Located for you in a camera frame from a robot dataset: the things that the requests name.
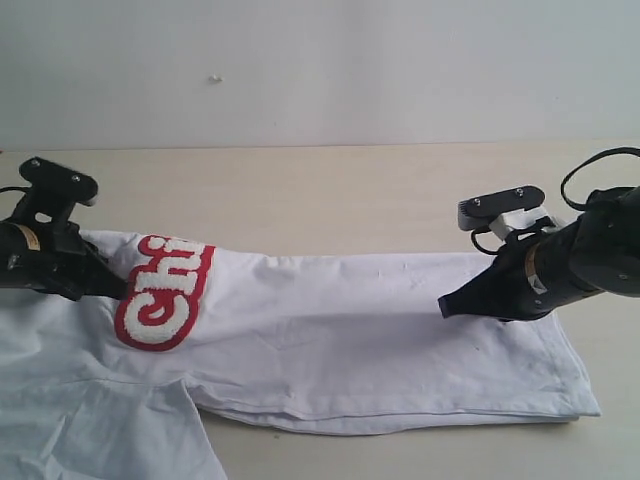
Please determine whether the black right camera cable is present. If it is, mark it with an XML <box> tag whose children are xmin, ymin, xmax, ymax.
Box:
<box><xmin>468</xmin><ymin>145</ymin><xmax>640</xmax><ymax>257</ymax></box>

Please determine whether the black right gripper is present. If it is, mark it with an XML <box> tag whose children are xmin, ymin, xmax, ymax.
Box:
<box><xmin>438</xmin><ymin>236</ymin><xmax>590</xmax><ymax>321</ymax></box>

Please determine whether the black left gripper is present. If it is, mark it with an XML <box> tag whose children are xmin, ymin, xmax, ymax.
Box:
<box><xmin>1</xmin><ymin>221</ymin><xmax>126</xmax><ymax>300</ymax></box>

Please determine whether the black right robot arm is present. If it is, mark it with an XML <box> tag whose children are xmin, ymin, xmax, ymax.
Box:
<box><xmin>438</xmin><ymin>187</ymin><xmax>639</xmax><ymax>322</ymax></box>

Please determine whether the white t-shirt red lettering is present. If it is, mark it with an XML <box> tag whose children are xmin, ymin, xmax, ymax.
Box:
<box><xmin>1</xmin><ymin>231</ymin><xmax>600</xmax><ymax>479</ymax></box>

